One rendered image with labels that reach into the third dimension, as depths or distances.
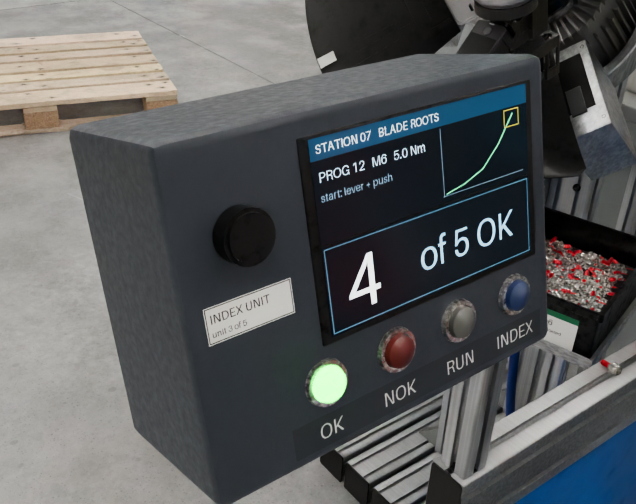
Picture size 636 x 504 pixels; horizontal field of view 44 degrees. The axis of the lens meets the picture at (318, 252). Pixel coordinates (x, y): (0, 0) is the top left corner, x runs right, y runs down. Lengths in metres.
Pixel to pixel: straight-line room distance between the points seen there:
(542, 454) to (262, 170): 0.53
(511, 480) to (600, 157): 0.57
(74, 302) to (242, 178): 2.15
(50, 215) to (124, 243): 2.60
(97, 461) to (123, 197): 1.61
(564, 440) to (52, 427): 1.48
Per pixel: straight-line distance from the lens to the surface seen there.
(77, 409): 2.12
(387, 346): 0.44
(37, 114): 3.68
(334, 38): 1.33
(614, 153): 1.22
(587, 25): 1.27
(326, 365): 0.42
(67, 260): 2.72
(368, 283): 0.43
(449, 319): 0.48
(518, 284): 0.51
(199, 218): 0.36
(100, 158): 0.41
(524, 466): 0.81
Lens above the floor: 1.39
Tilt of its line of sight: 31 degrees down
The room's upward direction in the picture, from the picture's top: 3 degrees clockwise
